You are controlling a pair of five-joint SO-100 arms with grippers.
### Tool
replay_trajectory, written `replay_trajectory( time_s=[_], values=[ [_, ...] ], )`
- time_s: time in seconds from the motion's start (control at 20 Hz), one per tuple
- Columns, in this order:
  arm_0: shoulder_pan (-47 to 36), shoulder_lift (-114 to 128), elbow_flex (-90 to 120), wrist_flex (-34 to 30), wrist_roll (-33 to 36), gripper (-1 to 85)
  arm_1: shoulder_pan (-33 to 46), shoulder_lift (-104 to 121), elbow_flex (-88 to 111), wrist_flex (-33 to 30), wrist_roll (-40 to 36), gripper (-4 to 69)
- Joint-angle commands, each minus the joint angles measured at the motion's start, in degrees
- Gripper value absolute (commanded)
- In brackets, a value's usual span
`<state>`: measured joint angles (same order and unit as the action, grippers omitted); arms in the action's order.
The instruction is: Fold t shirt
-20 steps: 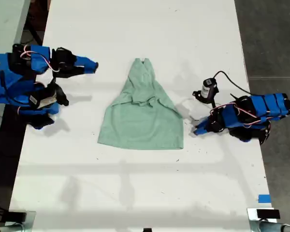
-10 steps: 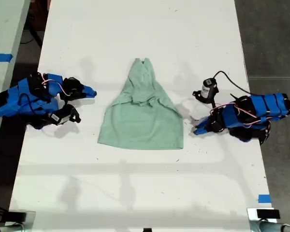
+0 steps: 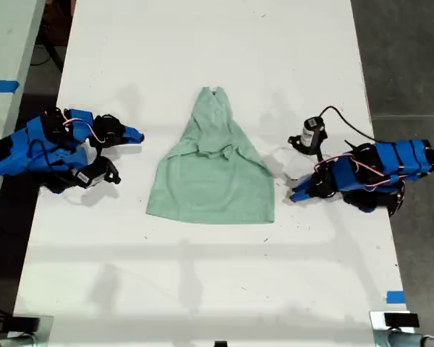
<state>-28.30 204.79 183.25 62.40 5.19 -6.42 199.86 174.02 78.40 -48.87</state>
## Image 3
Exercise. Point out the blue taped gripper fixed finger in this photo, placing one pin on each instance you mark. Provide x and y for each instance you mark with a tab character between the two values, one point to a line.
132	132
300	197

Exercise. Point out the blue and black robot arm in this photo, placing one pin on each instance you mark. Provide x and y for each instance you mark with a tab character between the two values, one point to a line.
387	162
29	152

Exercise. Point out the long blue tape strip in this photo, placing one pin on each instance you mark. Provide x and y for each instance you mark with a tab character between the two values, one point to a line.
1	86

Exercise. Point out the black camera box with white label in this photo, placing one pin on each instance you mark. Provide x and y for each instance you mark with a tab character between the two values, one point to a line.
94	175
311	133

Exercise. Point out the small black box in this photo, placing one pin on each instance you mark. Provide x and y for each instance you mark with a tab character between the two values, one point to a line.
401	320
25	324

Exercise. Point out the pale green t-shirt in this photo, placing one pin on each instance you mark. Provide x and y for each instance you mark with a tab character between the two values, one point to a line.
209	188

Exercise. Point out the white mounting plate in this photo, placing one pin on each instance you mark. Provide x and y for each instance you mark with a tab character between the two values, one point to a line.
377	320

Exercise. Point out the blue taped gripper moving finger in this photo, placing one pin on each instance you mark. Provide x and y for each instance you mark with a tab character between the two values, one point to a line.
304	182
130	140

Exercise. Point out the small blue tape square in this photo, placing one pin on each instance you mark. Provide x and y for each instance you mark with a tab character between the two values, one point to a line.
395	297

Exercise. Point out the pale grey side table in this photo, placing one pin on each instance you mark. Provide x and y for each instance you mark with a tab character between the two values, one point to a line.
3	54

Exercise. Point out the grey metal pipe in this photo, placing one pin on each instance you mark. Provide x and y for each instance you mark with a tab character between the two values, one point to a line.
14	340
408	339

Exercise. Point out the small black clamp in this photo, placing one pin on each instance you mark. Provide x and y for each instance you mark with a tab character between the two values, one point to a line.
220	343

